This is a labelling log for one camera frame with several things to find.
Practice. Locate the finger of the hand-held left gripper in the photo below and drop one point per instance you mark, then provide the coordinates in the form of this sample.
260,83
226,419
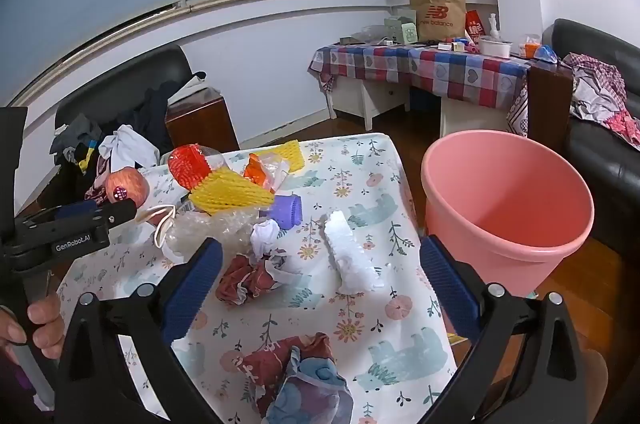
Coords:
77,209

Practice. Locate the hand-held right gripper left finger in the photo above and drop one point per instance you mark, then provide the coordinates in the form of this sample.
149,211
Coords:
195,289

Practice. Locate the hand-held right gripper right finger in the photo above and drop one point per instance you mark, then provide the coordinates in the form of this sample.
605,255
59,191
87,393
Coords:
450,289

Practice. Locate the dark red wrapper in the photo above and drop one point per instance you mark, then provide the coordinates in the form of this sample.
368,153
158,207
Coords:
245,279

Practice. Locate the clear plastic bag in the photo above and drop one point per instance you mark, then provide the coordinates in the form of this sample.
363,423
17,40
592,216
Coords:
215,231

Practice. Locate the white paper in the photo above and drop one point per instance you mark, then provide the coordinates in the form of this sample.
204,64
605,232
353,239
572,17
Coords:
265,236

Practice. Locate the large yellow foam net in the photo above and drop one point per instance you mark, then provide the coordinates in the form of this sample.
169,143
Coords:
230,194

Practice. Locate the pink plastic bucket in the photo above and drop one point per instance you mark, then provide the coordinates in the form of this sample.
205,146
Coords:
510,204

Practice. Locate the white foam piece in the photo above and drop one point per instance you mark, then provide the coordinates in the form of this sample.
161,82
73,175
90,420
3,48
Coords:
350,259

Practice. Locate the purple wrapper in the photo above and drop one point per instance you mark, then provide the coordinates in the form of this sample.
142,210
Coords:
282,211

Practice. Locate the red plastic packaging bag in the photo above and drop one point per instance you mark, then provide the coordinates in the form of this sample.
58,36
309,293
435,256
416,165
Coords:
187,167

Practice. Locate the orange plastic wrapper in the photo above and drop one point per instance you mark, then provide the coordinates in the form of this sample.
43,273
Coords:
256,171

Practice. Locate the blue red printed bag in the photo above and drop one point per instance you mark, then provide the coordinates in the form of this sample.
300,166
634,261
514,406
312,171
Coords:
305,384

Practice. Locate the person's left hand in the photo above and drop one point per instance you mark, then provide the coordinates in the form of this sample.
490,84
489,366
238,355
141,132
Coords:
47,326

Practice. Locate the red patterned cloth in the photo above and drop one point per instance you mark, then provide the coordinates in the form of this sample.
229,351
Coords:
96,181

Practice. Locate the red apple with sticker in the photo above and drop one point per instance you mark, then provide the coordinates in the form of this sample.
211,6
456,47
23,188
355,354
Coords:
127,186

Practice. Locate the dark clothes pile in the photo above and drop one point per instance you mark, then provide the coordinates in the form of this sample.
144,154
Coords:
75,139

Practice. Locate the navy garment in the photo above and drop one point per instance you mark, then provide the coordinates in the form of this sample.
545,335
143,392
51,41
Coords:
152,114

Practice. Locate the floral printed tablecloth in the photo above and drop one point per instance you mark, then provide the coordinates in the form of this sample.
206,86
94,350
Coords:
350,184

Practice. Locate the brown wooden side cabinet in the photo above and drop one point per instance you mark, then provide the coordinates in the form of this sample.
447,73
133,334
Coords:
200,124

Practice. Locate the black leather sofa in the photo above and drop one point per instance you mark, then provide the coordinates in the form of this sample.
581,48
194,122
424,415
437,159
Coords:
150,64

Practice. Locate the white black garment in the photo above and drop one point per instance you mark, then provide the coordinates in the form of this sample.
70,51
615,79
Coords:
195,79

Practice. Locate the black leather armchair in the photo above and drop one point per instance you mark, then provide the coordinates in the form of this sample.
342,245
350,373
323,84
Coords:
600,174

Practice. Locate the white desk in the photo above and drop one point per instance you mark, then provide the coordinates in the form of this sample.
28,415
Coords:
370,97

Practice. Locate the dark wooden cabinet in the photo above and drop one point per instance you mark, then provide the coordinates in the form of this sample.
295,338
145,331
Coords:
550,104

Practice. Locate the checkered tablecloth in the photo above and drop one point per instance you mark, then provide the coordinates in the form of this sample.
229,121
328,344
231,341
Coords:
425,69

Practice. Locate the white round tub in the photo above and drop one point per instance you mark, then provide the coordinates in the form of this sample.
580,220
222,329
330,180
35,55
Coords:
495,47

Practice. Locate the patterned clothes heap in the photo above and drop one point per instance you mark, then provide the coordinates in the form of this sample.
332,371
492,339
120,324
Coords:
600,89

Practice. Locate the blue plastic bag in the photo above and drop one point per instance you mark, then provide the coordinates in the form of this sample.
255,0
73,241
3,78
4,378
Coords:
546,53

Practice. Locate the orange packet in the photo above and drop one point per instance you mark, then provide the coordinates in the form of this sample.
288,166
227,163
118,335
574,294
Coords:
529,47

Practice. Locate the red packet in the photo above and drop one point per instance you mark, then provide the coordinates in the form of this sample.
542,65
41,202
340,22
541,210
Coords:
475,24

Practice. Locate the green box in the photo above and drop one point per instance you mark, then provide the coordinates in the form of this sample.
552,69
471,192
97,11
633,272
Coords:
400,27

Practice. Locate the brown paper bag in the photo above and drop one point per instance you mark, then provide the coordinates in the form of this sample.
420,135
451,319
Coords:
437,12

